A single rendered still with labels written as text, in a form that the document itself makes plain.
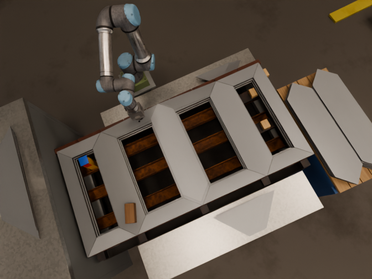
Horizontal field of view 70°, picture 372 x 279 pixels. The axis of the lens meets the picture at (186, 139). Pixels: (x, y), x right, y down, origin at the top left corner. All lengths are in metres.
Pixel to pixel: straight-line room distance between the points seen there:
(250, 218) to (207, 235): 0.30
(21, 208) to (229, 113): 1.41
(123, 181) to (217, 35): 2.07
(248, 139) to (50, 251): 1.35
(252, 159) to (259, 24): 1.96
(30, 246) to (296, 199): 1.63
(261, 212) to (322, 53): 2.02
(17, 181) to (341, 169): 1.99
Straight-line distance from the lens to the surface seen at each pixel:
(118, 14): 1.66
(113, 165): 1.85
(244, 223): 1.79
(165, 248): 1.86
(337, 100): 2.06
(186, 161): 1.75
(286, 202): 1.89
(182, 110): 1.87
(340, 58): 3.32
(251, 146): 1.78
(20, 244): 1.88
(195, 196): 1.71
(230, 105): 1.86
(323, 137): 1.93
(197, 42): 3.19
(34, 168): 1.88
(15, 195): 1.89
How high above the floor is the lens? 2.57
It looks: 73 degrees down
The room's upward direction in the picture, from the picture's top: 19 degrees counter-clockwise
